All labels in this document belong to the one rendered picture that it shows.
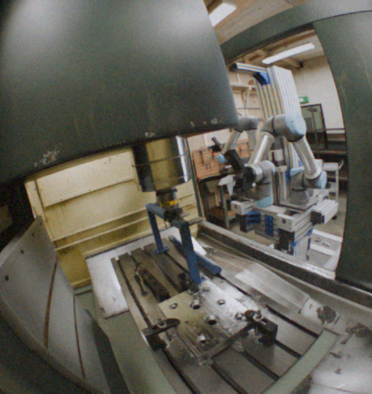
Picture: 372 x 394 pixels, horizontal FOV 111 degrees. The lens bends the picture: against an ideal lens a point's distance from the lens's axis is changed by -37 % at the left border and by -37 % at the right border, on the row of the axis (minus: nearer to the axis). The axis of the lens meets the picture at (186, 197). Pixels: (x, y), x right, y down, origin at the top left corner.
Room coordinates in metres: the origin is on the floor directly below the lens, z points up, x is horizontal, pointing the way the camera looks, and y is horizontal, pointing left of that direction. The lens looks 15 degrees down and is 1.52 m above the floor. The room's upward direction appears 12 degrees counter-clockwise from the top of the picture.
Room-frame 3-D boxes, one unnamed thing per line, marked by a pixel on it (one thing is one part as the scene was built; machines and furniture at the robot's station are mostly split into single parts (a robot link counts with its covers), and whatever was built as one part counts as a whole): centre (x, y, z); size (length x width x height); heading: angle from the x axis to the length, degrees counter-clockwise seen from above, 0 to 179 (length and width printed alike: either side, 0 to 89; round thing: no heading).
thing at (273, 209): (1.35, -0.71, 0.79); 0.36 x 0.27 x 0.85; 23
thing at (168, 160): (0.54, 0.05, 1.48); 0.16 x 0.16 x 0.12
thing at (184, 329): (0.46, 0.02, 0.96); 0.29 x 0.23 x 0.05; 26
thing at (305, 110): (4.16, -3.33, 1.18); 1.09 x 0.09 x 2.35; 23
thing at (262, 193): (0.79, -0.33, 1.26); 0.11 x 0.08 x 0.11; 24
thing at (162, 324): (0.41, 0.16, 0.97); 0.13 x 0.03 x 0.15; 116
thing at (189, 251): (0.73, 0.03, 1.05); 0.10 x 0.05 x 0.30; 116
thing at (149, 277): (0.74, 0.23, 0.93); 0.26 x 0.05 x 0.06; 31
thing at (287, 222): (1.10, -0.75, 0.95); 0.40 x 0.13 x 0.09; 113
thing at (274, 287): (0.90, -0.22, 0.70); 0.90 x 0.30 x 0.16; 26
